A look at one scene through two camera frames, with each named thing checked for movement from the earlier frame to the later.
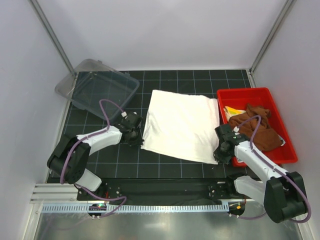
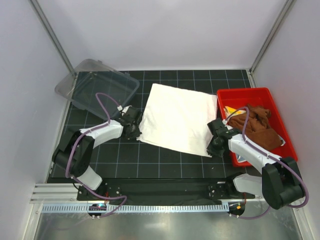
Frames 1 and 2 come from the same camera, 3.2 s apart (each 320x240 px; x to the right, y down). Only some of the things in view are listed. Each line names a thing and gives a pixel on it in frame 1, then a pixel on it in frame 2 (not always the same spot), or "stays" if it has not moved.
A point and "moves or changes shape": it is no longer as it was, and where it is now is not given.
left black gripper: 138,141 to 135,134
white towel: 182,125 moves or changes shape
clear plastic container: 101,90 stays
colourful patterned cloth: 230,111 stays
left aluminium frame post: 35,6 stays
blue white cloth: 282,143 stays
